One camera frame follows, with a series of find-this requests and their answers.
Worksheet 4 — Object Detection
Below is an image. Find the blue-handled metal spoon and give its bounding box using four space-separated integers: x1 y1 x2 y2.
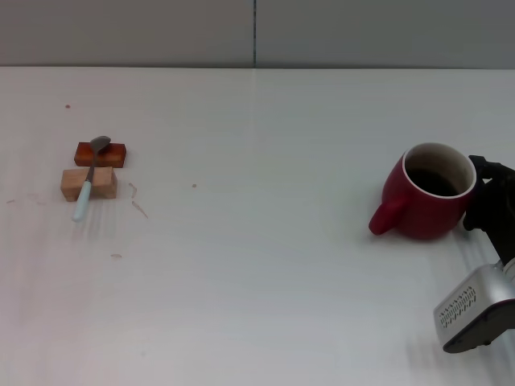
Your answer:
72 135 112 223

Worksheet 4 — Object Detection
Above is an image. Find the reddish brown wooden block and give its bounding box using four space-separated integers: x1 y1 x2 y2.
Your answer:
74 142 129 169

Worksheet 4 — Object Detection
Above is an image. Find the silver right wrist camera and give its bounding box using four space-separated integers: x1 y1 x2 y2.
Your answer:
433 263 515 354

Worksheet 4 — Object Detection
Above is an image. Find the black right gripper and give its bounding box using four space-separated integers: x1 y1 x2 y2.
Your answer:
462 154 515 262

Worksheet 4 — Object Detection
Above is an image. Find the red ceramic cup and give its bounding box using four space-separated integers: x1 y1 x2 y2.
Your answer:
368 141 478 242

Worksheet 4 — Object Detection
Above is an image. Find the light wooden block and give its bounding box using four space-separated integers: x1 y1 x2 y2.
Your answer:
60 166 119 202

